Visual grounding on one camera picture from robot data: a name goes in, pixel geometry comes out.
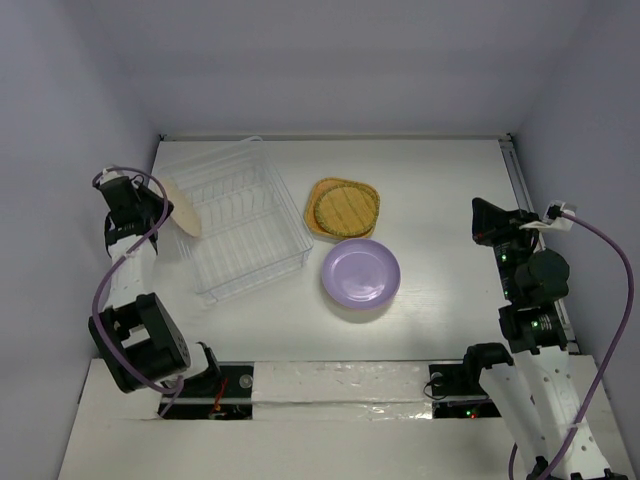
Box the orange wooden round plate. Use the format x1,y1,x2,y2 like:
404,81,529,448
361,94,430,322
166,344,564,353
160,178,202,238

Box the purple round plate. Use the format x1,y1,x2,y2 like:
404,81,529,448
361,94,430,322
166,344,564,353
321,238,401,308

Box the woven bamboo square plate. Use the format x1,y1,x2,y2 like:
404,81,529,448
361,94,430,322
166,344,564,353
304,177,380,240

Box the pink round plate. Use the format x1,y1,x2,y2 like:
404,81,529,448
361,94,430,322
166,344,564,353
322,293,395,314

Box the small woven bamboo plate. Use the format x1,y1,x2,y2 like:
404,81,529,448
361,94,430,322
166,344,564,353
314,184,380,237

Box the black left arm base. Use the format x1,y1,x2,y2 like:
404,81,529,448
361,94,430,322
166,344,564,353
157,362,254,420

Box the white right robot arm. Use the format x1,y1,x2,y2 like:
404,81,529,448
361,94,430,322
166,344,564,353
460,198,620,479

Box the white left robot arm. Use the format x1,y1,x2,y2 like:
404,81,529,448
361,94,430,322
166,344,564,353
88,169,225,396

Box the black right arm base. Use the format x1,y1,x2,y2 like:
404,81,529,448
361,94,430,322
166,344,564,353
423,363,500,420

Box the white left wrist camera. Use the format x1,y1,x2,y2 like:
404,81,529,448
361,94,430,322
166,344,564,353
92,168,131,190

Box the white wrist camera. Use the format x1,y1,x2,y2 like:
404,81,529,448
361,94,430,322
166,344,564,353
519,200,577,232
92,168,131,190

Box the aluminium rail on table edge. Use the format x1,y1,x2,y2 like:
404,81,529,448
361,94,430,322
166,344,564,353
498,137,579,356

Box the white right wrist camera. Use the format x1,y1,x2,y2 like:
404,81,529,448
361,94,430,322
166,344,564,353
519,200,577,232

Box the clear wire dish rack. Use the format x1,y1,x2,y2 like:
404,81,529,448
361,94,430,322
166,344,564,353
154,136,313,303

